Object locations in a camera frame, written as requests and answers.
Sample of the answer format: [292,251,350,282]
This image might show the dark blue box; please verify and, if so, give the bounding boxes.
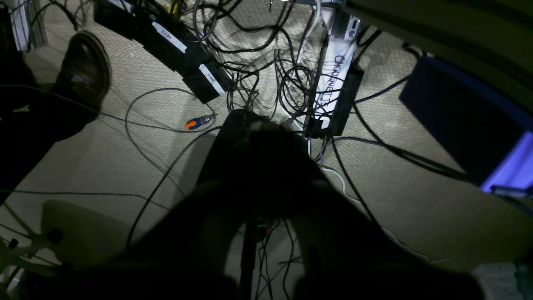
[399,57,533,193]

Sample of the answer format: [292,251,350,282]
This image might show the white labelled power strip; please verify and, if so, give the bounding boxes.
[304,7,364,138]

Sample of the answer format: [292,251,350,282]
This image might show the brown leather shoe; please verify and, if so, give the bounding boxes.
[51,30,112,124]

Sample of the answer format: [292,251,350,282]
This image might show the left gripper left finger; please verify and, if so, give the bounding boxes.
[121,110,267,300]

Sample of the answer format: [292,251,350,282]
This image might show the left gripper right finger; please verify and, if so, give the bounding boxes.
[266,121,483,300]

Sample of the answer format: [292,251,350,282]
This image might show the orange handled screwdriver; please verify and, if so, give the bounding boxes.
[185,114,216,131]

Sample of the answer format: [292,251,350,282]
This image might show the black labelled power strip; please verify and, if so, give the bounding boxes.
[93,0,232,104]

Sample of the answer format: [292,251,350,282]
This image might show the tangled black cables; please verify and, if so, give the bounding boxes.
[125,0,471,300]

